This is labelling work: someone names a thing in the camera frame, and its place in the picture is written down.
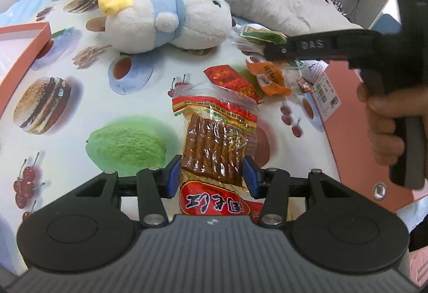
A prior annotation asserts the small brown candy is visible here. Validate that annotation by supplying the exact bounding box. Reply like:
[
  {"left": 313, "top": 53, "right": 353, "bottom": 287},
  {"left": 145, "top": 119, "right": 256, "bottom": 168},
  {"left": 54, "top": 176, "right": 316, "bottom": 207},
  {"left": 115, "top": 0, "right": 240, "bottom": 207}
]
[{"left": 297, "top": 77, "right": 314, "bottom": 94}]

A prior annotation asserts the orange snack packet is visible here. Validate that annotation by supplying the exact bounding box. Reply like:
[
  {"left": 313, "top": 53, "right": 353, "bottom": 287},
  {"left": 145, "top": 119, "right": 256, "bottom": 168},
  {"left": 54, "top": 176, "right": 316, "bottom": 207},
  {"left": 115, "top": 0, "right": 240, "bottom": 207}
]
[{"left": 246, "top": 59, "right": 292, "bottom": 97}]

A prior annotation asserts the red sausage snack bag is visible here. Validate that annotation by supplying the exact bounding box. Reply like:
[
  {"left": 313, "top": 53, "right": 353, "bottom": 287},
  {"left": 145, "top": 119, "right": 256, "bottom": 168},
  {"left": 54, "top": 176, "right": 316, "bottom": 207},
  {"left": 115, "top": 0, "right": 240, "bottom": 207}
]
[{"left": 172, "top": 83, "right": 263, "bottom": 221}]

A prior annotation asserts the red foil snack packet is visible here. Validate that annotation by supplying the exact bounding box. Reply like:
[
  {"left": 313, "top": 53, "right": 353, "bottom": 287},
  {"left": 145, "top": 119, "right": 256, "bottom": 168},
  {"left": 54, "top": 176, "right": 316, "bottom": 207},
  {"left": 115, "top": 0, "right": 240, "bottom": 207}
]
[{"left": 204, "top": 65, "right": 260, "bottom": 103}]

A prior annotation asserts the pink box lid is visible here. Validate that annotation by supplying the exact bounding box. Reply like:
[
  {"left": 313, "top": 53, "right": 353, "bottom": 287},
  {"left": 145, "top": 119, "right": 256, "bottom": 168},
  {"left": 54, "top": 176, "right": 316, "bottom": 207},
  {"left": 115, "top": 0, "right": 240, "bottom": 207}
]
[{"left": 0, "top": 22, "right": 52, "bottom": 114}]

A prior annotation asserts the white blue plush toy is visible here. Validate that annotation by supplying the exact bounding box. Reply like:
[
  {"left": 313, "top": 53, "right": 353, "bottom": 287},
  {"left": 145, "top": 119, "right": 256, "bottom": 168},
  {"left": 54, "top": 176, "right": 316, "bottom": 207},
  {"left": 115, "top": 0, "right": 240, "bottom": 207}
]
[{"left": 97, "top": 0, "right": 232, "bottom": 54}]

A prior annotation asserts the person's right hand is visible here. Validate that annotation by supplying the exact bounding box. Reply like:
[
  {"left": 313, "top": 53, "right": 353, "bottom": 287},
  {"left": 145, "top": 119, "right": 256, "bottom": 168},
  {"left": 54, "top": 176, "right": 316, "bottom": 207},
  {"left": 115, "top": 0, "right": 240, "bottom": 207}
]
[{"left": 357, "top": 83, "right": 405, "bottom": 166}]

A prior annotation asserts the green label snack packet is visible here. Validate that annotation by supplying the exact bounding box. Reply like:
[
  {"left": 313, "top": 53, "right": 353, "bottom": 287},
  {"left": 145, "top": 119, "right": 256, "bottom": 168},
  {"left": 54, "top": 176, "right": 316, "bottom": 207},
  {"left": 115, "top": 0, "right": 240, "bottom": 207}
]
[{"left": 239, "top": 25, "right": 287, "bottom": 45}]

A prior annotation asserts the printed bed sheet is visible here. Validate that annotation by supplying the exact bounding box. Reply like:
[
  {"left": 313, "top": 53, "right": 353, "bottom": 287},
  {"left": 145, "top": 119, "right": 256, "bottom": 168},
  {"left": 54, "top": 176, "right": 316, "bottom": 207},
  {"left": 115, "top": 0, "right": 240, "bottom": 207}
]
[{"left": 0, "top": 0, "right": 342, "bottom": 275}]

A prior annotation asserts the blue chair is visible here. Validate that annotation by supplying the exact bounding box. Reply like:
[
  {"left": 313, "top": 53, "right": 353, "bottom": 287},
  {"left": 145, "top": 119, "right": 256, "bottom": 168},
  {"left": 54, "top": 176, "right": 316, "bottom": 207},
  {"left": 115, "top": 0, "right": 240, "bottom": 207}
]
[{"left": 370, "top": 14, "right": 402, "bottom": 34}]

